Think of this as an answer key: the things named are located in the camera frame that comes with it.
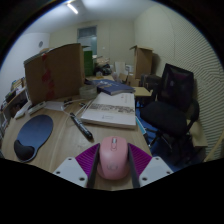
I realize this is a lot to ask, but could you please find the large brown cardboard box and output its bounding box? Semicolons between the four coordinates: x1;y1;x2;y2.
23;42;86;106

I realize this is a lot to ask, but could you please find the dark blue mouse pad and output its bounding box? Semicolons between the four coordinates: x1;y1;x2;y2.
13;114;55;163

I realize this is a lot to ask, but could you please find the white remote control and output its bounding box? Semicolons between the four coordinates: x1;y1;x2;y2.
27;100;47;116

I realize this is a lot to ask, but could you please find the pink computer mouse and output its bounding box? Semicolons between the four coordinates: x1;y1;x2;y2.
96;135;131;181

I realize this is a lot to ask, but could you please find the ceiling light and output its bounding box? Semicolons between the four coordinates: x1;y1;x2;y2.
65;2;80;15

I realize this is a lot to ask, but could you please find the window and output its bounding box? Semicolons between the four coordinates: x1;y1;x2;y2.
77;25;98;56

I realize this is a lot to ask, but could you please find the black office chair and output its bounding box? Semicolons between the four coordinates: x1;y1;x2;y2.
139;63;201;158

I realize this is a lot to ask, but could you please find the open tall cardboard box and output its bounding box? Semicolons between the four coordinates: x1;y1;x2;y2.
129;44;154;80

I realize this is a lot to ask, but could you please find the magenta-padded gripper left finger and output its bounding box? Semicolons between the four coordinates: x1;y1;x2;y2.
52;142;101;190

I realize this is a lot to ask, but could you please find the small white block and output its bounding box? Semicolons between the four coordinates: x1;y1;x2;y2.
13;108;27;120

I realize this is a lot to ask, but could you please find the black marker pen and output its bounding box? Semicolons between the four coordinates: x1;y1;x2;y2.
69;112;94;141

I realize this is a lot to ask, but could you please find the shelf unit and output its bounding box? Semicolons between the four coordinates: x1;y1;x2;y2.
0;77;28;134

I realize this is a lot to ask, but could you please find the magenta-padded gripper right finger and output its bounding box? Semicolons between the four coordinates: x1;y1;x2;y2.
127;142;175;189

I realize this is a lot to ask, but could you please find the white book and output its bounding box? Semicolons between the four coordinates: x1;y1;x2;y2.
80;91;138;130

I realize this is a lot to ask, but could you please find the dark blue book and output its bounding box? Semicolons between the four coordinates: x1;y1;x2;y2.
91;78;136;97

